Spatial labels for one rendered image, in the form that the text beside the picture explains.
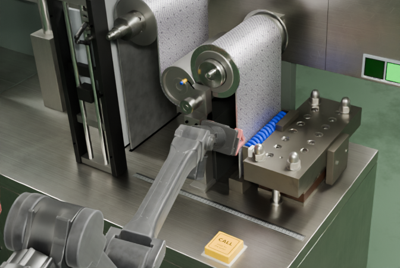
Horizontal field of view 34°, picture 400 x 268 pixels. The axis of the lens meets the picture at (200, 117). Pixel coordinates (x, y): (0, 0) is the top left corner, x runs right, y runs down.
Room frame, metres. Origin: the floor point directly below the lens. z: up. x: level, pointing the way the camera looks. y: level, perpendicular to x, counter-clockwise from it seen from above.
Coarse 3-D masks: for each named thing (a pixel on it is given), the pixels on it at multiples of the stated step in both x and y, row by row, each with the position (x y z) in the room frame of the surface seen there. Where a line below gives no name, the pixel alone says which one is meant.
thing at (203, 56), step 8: (264, 16) 1.70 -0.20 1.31; (280, 32) 1.67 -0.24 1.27; (200, 56) 1.52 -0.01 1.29; (208, 56) 1.50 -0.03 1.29; (216, 56) 1.49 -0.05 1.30; (224, 64) 1.48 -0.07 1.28; (232, 72) 1.46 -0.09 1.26; (200, 80) 1.52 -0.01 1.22; (232, 80) 1.46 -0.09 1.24; (216, 88) 1.49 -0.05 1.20; (224, 88) 1.48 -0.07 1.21
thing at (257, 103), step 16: (272, 64) 1.61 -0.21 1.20; (256, 80) 1.54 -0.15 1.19; (272, 80) 1.61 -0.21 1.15; (240, 96) 1.48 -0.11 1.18; (256, 96) 1.54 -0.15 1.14; (272, 96) 1.61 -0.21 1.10; (240, 112) 1.48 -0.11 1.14; (256, 112) 1.54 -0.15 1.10; (272, 112) 1.61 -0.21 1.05; (240, 128) 1.48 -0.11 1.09; (256, 128) 1.54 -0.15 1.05
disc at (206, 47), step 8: (200, 48) 1.52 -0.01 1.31; (208, 48) 1.51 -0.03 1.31; (216, 48) 1.49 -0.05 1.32; (192, 56) 1.54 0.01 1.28; (224, 56) 1.48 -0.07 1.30; (192, 64) 1.54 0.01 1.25; (232, 64) 1.47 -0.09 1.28; (192, 72) 1.54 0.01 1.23; (232, 88) 1.47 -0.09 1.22; (216, 96) 1.50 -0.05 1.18; (224, 96) 1.48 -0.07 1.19
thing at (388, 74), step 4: (388, 64) 1.56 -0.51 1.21; (392, 64) 1.56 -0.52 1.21; (388, 68) 1.56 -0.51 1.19; (392, 68) 1.56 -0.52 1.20; (396, 68) 1.55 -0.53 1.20; (388, 72) 1.56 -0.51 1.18; (392, 72) 1.55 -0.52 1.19; (396, 72) 1.55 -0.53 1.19; (388, 76) 1.56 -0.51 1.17; (392, 76) 1.55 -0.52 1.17; (396, 76) 1.55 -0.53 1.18; (392, 80) 1.55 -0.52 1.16; (396, 80) 1.55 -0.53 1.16
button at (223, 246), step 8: (216, 240) 1.23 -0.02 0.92; (224, 240) 1.23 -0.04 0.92; (232, 240) 1.23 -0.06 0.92; (240, 240) 1.23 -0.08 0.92; (208, 248) 1.21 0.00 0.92; (216, 248) 1.20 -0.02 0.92; (224, 248) 1.20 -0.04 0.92; (232, 248) 1.20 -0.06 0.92; (240, 248) 1.22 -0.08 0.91; (216, 256) 1.19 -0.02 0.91; (224, 256) 1.18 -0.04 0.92; (232, 256) 1.18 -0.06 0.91
